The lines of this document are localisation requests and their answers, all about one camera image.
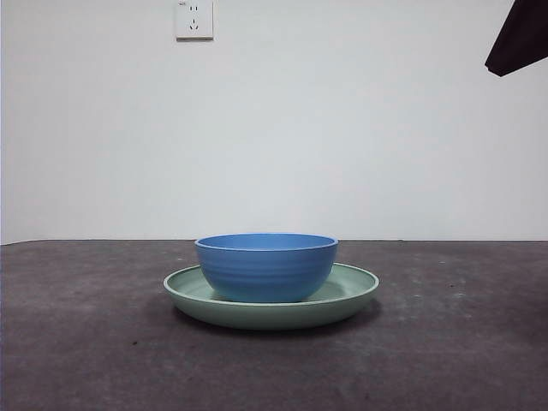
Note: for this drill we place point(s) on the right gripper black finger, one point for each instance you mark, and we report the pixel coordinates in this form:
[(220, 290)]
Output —
[(522, 38)]

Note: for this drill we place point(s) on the blue ribbed bowl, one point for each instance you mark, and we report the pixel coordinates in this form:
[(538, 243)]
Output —
[(265, 269)]

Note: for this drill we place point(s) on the pale green plate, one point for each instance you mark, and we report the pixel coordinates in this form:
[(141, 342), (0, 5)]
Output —
[(265, 317)]

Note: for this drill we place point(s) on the white wall socket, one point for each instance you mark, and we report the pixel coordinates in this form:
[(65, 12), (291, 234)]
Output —
[(194, 21)]

